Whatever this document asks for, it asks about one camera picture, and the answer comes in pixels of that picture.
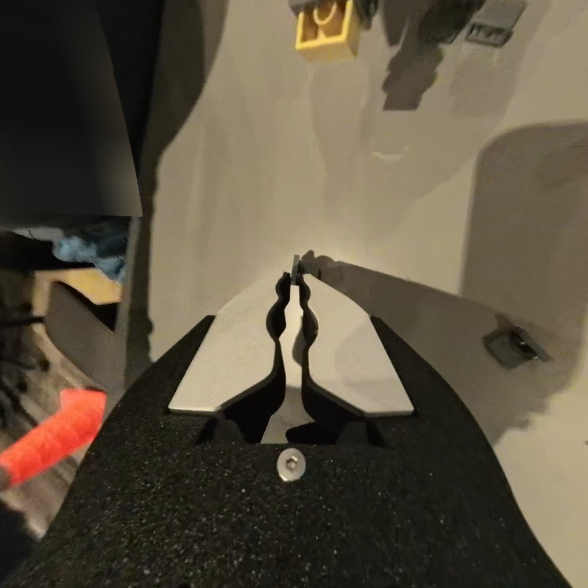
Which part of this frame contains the yellow and grey brick assembly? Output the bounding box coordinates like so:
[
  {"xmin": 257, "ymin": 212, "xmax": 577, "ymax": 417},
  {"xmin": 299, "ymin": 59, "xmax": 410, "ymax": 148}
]
[{"xmin": 289, "ymin": 0, "xmax": 360, "ymax": 61}]

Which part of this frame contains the red fuzzy object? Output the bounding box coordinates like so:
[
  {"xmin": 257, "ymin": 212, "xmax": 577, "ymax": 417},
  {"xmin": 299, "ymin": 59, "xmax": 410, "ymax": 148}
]
[{"xmin": 0, "ymin": 388, "xmax": 108, "ymax": 488}]

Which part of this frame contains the grey flat toy brick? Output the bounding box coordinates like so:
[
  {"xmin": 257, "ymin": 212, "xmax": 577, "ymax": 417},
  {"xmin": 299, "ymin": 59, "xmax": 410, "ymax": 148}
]
[
  {"xmin": 483, "ymin": 315, "xmax": 551, "ymax": 368},
  {"xmin": 468, "ymin": 0, "xmax": 527, "ymax": 47}
]

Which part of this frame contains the grey desk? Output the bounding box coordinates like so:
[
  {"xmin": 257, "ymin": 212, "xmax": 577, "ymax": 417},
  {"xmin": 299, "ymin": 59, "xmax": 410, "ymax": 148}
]
[{"xmin": 115, "ymin": 0, "xmax": 588, "ymax": 588}]

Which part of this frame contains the blue cloth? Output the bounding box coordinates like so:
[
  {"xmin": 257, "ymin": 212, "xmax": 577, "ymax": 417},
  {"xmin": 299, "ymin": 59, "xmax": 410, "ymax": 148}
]
[{"xmin": 53, "ymin": 231, "xmax": 129, "ymax": 281}]

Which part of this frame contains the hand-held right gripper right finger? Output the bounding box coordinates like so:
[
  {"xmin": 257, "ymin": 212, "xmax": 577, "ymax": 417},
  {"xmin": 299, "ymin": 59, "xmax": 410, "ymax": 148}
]
[{"xmin": 299, "ymin": 277, "xmax": 414, "ymax": 418}]

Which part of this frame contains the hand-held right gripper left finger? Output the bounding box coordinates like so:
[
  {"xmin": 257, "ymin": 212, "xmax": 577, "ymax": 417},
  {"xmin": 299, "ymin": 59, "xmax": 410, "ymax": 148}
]
[{"xmin": 169, "ymin": 271, "xmax": 295, "ymax": 414}]

